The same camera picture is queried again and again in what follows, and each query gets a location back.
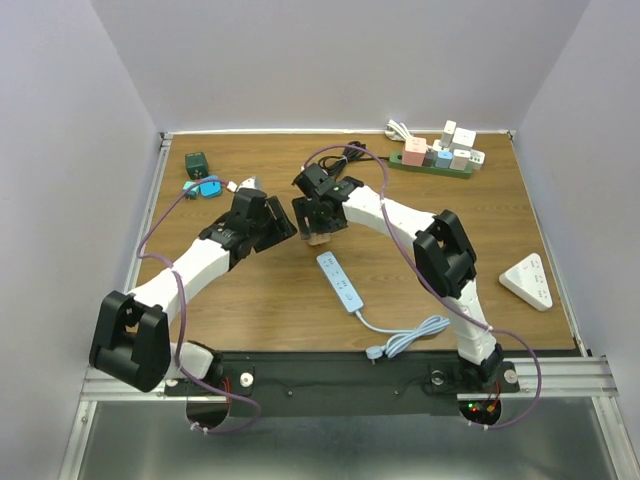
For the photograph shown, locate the orange cube adapter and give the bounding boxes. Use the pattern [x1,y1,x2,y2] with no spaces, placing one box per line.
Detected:
[308,233,330,246]

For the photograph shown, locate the light blue power strip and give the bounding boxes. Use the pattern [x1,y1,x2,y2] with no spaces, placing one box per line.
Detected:
[316,252,450,363]

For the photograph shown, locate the blue square adapter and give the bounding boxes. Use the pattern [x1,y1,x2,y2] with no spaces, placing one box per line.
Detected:
[199,175,223,199]

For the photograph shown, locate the teal usb charger plug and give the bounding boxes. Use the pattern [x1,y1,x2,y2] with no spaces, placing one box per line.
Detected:
[182,181,200,199]

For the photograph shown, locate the dark green charger plug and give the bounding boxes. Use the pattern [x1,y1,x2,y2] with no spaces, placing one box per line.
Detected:
[185,152,209,180]

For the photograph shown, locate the dark green power strip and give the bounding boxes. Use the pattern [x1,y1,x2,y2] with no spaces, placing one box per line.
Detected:
[388,151,474,179]

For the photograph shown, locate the pink cube adapter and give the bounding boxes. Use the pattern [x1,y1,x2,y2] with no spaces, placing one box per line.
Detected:
[401,136,428,167]

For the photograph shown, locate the white square adapter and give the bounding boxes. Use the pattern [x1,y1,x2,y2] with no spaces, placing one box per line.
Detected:
[450,149,471,171]

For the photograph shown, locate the white triangular power strip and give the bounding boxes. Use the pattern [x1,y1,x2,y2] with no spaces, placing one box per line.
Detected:
[499,253,553,312]

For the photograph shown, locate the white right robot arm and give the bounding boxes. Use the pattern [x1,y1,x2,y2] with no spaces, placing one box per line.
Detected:
[292,164,503,390]

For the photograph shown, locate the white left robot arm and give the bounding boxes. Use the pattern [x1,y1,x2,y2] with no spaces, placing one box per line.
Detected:
[89,188,297,394]

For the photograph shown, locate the dark grey small adapter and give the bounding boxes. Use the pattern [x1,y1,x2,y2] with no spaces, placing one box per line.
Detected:
[422,150,437,167]

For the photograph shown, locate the light blue small adapter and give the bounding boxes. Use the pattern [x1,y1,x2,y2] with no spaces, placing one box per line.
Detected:
[434,151,453,169]

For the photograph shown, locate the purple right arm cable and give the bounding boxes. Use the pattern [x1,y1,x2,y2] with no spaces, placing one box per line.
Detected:
[299,144,542,432]

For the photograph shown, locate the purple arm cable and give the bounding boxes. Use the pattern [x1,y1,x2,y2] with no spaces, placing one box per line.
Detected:
[135,177,262,435]
[299,144,542,432]

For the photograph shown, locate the aluminium left side rail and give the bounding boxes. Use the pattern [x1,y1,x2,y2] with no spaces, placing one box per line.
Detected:
[110,132,174,346]

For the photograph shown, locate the aluminium rail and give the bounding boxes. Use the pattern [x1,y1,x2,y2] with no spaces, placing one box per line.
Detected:
[110,132,174,346]
[79,355,621,401]

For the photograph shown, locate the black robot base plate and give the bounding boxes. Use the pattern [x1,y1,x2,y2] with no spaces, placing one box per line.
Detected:
[205,351,519,418]

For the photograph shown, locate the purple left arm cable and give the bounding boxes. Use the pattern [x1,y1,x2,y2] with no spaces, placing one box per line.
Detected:
[135,177,262,435]

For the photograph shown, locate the aluminium front rail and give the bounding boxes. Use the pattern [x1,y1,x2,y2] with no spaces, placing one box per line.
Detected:
[79,355,621,401]

